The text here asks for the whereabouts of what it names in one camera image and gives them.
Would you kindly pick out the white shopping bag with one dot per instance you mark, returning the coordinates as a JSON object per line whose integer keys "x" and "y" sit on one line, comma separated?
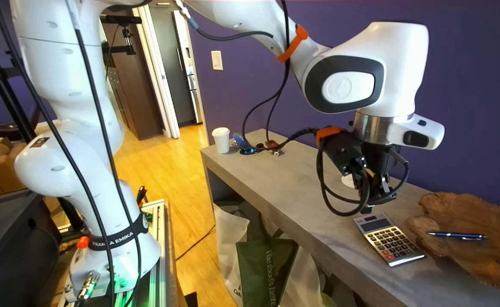
{"x": 228, "y": 230}

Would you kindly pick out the white paper cup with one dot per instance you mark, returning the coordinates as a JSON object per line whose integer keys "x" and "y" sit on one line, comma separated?
{"x": 221, "y": 140}

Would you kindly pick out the white round coaster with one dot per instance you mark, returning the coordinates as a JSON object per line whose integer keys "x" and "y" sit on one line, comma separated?
{"x": 347, "y": 181}

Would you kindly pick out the black box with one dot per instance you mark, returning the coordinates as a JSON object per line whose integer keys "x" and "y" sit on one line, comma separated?
{"x": 7, "y": 247}

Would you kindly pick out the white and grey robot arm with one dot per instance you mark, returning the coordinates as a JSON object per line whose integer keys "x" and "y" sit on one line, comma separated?
{"x": 75, "y": 140}

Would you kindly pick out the black stand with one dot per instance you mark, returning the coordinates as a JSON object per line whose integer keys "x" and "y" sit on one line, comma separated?
{"x": 2, "y": 85}

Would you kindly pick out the stainless steel refrigerator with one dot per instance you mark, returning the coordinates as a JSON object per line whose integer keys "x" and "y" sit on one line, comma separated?
{"x": 186, "y": 64}

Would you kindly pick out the silver calculator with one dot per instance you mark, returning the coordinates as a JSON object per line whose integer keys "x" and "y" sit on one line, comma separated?
{"x": 388, "y": 241}

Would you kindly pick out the white door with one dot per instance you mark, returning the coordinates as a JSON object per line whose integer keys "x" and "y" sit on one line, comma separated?
{"x": 160, "y": 76}

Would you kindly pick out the wooden burl tray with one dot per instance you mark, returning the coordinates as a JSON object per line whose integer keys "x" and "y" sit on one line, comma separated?
{"x": 480, "y": 256}

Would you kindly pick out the blue pen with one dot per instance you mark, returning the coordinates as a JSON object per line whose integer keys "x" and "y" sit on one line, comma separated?
{"x": 454, "y": 235}

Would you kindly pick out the small red-brown object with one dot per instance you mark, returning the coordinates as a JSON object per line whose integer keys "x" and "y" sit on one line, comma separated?
{"x": 272, "y": 146}

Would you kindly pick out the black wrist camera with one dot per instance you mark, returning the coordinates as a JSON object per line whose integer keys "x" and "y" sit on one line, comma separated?
{"x": 343, "y": 151}

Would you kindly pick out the white light switch plate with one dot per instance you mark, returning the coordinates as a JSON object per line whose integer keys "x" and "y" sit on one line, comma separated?
{"x": 217, "y": 60}

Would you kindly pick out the small blue object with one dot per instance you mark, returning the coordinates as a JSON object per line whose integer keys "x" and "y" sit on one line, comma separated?
{"x": 243, "y": 145}

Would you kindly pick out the dark brown cabinet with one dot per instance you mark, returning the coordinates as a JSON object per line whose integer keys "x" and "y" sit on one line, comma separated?
{"x": 134, "y": 94}

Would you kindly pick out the camera on mount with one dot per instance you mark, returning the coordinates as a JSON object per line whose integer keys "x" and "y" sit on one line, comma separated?
{"x": 122, "y": 19}

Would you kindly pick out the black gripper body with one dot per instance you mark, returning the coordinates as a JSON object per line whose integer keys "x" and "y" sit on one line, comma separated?
{"x": 381, "y": 161}

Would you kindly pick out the green shopping bag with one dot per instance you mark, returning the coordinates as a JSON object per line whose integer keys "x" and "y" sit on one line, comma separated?
{"x": 262, "y": 264}

